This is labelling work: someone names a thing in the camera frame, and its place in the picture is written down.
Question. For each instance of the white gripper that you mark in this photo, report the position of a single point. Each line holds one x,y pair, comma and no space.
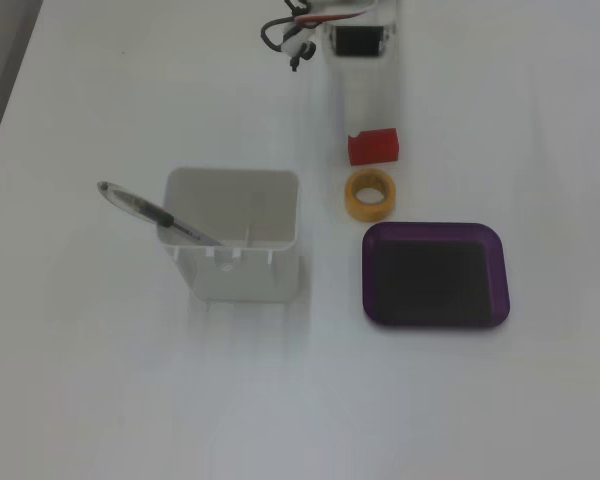
358,42

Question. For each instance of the red block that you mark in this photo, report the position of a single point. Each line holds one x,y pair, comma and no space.
375,147

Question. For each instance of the yellow tape roll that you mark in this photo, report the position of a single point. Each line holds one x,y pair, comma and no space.
367,210

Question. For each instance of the purple metal tray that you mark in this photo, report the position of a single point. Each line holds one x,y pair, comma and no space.
430,275

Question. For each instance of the white plastic container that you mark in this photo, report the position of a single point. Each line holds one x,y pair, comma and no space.
240,280

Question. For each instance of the black and clear pen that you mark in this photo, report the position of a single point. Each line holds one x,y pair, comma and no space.
145,206

